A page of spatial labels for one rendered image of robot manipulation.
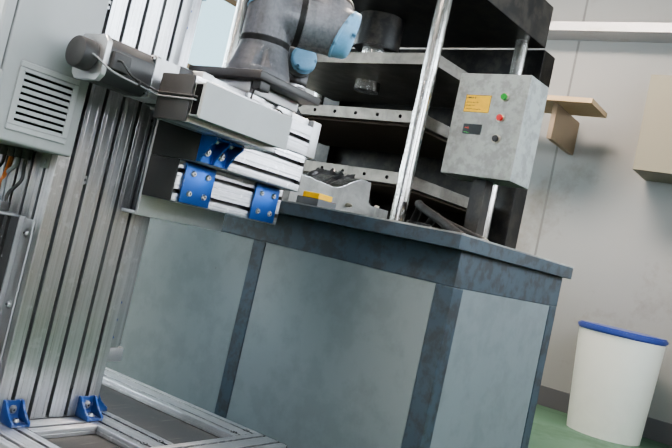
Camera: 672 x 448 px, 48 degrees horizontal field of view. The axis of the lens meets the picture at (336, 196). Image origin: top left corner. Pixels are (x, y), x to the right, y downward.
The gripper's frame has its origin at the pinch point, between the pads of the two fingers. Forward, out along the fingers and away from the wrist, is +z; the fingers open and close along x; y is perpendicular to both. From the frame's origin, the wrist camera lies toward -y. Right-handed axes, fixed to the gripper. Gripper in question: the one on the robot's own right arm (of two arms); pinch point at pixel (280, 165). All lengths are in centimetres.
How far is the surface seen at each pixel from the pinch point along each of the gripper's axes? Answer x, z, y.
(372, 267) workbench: 44, 23, 4
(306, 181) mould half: 8.2, 3.1, -4.0
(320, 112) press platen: -61, -35, -79
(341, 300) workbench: 36.5, 33.6, 3.7
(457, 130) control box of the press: 6, -34, -85
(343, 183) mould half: 6.2, -0.1, -23.5
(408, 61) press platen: -22, -60, -82
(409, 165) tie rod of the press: -4, -16, -73
